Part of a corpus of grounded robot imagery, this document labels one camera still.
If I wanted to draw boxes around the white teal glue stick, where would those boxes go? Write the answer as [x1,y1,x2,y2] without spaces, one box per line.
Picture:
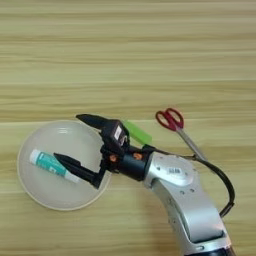
[29,148,82,184]

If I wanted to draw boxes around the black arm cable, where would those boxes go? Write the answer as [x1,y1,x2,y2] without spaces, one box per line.
[151,146,236,219]

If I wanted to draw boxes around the red handled scissors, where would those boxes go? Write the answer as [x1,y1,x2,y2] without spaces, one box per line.
[155,107,210,163]

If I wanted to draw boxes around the green rectangular eraser block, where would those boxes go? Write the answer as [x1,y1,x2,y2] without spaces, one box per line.
[122,119,154,147]

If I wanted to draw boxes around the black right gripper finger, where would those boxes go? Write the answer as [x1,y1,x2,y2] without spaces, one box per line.
[53,152,108,190]
[75,113,113,132]

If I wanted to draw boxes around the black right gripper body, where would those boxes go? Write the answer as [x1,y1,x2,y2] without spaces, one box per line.
[99,143,156,183]

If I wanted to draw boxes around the beige round plate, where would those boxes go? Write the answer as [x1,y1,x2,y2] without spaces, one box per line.
[16,119,113,212]

